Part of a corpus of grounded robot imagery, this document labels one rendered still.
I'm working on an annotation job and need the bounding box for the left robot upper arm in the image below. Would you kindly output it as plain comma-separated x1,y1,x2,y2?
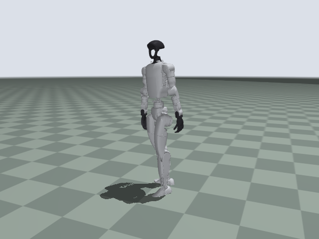
162,64,176,96

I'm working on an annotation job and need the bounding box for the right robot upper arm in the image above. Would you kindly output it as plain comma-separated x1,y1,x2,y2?
140,66,148,96

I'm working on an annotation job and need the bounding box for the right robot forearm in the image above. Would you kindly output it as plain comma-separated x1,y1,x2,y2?
140,94,149,114

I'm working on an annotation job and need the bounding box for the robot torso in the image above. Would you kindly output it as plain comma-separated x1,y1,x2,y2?
146,60,169,121

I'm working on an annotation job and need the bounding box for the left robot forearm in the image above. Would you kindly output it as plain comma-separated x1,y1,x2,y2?
171,87,183,116

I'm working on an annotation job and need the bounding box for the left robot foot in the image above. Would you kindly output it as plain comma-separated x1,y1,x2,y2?
152,186,172,197

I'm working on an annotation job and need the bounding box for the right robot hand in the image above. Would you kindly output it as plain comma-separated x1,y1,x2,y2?
141,110,147,130

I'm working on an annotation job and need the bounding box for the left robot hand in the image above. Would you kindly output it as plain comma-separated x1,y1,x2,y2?
173,112,184,133

